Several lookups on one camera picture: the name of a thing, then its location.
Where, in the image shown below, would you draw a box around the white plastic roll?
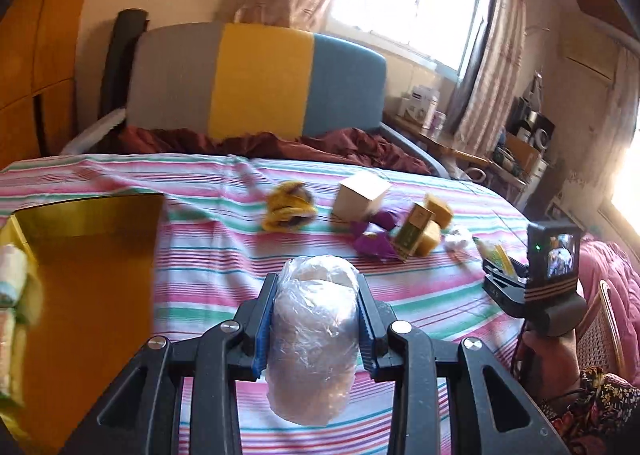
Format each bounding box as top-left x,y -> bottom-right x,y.
266,255 -> 359,426

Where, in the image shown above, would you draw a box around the green white tea box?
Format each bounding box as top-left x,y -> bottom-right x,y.
393,203 -> 434,259

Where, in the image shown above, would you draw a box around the yellow sponge block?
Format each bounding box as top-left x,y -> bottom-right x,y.
414,220 -> 442,257
424,194 -> 454,229
473,236 -> 516,276

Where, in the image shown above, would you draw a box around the purple snack packet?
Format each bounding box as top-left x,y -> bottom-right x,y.
369,209 -> 399,232
354,231 -> 399,260

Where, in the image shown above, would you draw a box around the yellow knitted sock roll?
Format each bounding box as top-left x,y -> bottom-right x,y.
262,181 -> 317,232

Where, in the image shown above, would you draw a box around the white cardboard box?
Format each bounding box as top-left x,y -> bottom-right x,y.
332,170 -> 390,222

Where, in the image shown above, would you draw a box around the cereal snack bar packet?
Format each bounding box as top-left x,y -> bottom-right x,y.
0,308 -> 27,406

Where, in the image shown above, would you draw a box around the white grey towel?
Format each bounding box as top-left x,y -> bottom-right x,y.
0,244 -> 28,307

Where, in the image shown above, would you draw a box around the person right hand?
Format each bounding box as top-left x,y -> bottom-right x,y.
522,326 -> 580,404

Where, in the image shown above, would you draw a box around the small white crumpled ball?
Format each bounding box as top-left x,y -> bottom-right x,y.
444,229 -> 473,253

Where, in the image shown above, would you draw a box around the striped pink green bedsheet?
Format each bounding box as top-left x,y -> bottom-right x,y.
0,153 -> 547,455

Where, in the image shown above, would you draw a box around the gold metal tin box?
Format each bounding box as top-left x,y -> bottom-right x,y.
1,194 -> 165,454

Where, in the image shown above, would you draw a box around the right striped curtain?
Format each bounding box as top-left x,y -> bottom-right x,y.
446,0 -> 526,155

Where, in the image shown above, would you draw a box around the maroon crumpled blanket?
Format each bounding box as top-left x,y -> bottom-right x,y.
94,126 -> 436,176

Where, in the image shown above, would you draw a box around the white product box on shelf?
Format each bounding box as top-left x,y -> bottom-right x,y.
398,85 -> 439,129

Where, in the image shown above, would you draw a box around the white pillow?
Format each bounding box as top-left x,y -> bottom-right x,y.
58,108 -> 127,156

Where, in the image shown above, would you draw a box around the grey yellow blue headboard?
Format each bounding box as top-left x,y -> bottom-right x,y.
126,22 -> 386,140

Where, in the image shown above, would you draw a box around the wooden wardrobe panels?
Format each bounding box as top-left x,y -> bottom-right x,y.
1,0 -> 85,167

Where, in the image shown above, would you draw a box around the black rolled mat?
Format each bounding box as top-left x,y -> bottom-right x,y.
98,9 -> 149,118

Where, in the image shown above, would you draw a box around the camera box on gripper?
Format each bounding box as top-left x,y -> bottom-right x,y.
527,220 -> 582,286

